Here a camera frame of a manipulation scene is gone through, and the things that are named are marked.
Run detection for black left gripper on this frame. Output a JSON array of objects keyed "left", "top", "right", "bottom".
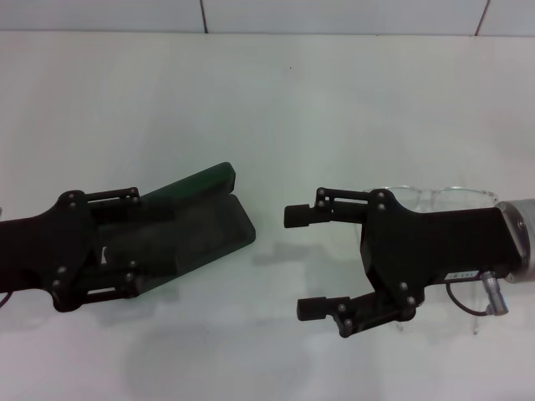
[{"left": 0, "top": 186, "right": 176, "bottom": 313}]

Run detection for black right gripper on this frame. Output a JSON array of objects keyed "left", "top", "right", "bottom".
[{"left": 283, "top": 187, "right": 524, "bottom": 338}]

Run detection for green glasses case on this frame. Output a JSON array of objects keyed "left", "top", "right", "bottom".
[{"left": 95, "top": 161, "right": 257, "bottom": 300}]

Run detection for clear white glasses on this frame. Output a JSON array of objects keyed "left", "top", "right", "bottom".
[{"left": 361, "top": 185, "right": 499, "bottom": 336}]

